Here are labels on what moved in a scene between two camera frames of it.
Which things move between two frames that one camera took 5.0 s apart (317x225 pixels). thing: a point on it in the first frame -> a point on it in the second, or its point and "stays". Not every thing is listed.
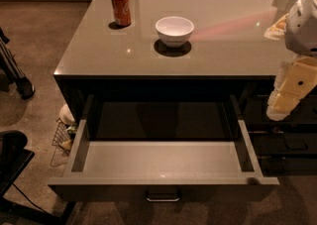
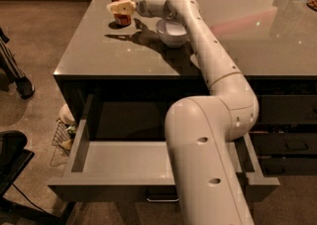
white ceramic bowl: (174, 32) stays
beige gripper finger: (296, 78) -> (150, 2)
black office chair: (14, 158) stays
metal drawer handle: (162, 195) stays
